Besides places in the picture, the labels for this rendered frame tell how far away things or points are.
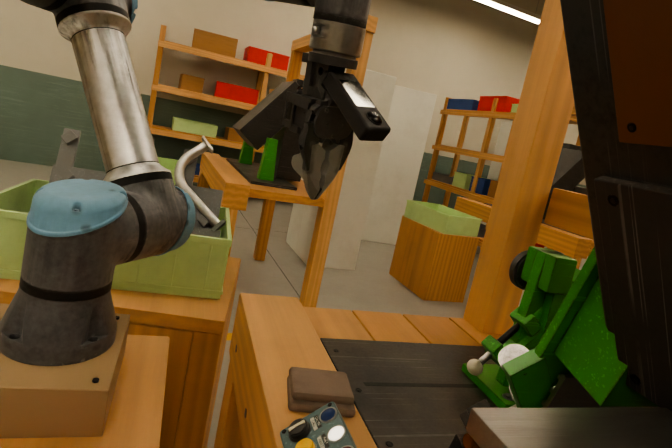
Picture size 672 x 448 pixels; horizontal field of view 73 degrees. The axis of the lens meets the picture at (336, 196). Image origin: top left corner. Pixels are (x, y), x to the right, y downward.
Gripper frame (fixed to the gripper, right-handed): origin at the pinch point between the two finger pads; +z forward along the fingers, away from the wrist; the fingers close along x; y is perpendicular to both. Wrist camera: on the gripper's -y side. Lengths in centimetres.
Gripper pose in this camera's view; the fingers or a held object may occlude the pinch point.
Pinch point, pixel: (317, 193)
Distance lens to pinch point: 69.3
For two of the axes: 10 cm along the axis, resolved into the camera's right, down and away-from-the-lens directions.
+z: -1.9, 9.4, 2.9
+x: -7.6, 0.5, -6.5
